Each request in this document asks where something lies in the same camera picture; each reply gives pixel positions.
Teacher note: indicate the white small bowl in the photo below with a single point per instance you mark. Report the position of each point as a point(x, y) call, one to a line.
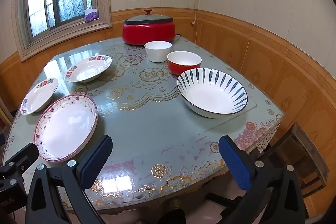
point(157, 52)

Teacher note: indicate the pink floral plate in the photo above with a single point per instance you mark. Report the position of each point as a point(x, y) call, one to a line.
point(65, 129)

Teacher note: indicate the small red patterned plate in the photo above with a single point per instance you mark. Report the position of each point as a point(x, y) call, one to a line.
point(39, 98)

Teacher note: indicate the wooden stool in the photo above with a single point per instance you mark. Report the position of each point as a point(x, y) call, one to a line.
point(296, 155)

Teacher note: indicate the blue striped large bowl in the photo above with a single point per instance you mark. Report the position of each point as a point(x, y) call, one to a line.
point(211, 96)

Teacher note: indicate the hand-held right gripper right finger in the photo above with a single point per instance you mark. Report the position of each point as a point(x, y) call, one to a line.
point(235, 166)

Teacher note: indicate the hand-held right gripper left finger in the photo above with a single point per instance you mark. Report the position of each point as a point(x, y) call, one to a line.
point(95, 161)

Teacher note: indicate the large red patterned plate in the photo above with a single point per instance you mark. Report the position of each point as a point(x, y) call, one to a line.
point(88, 69)

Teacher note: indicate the red bowl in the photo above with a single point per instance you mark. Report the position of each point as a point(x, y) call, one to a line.
point(181, 67)

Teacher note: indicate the red electric cooker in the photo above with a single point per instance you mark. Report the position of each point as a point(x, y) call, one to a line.
point(147, 33)

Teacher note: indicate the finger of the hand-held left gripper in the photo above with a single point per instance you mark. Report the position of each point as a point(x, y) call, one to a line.
point(25, 158)

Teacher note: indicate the purple tissue pack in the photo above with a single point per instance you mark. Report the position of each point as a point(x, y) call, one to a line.
point(92, 14)

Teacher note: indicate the grey cooker lid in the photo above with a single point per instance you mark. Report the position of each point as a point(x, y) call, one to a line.
point(148, 19)

